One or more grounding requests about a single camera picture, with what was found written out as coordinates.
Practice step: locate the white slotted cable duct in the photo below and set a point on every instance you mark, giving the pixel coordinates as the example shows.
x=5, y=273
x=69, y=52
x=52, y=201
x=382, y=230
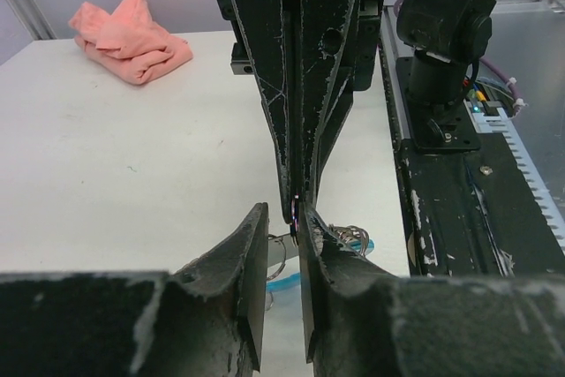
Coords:
x=551, y=204

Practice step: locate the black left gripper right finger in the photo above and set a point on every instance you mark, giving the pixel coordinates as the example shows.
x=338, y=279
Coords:
x=362, y=321

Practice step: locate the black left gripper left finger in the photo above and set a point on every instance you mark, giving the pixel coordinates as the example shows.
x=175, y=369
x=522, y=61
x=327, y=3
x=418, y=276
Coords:
x=206, y=319

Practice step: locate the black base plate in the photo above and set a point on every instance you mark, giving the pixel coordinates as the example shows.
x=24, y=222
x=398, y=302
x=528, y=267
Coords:
x=473, y=213

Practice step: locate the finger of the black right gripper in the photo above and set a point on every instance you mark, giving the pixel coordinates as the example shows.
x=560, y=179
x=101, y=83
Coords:
x=335, y=43
x=259, y=27

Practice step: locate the pink cloth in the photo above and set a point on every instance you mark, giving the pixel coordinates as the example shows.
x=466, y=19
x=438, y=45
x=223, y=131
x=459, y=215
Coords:
x=128, y=42

